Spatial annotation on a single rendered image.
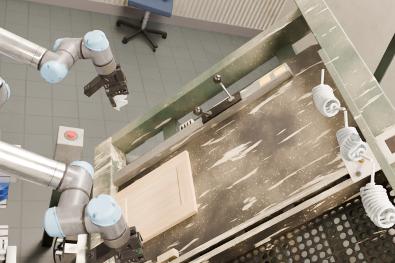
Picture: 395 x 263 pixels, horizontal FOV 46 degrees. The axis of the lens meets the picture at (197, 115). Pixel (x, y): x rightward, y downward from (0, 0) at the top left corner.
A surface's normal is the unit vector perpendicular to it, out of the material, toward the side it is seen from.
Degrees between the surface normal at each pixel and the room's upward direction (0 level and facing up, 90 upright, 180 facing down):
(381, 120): 56
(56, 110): 0
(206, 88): 90
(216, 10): 90
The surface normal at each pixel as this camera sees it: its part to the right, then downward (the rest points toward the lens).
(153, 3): 0.33, -0.72
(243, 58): 0.13, 0.68
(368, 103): -0.60, -0.53
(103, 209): -0.14, -0.68
